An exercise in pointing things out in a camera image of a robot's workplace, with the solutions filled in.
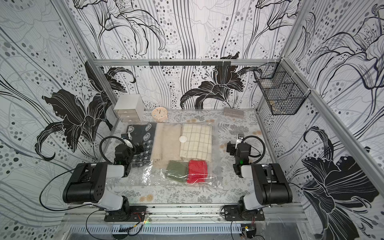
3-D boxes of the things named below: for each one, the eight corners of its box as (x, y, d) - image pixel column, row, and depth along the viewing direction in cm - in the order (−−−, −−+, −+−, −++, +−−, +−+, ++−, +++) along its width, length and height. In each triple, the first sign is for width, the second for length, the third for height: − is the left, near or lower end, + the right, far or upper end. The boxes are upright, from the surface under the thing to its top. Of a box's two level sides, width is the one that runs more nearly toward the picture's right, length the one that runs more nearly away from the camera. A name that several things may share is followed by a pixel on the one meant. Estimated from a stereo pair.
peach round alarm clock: (151, 121, 114) (150, 119, 111) (154, 109, 122) (153, 106, 120) (166, 121, 114) (166, 118, 111) (168, 109, 122) (168, 106, 120)
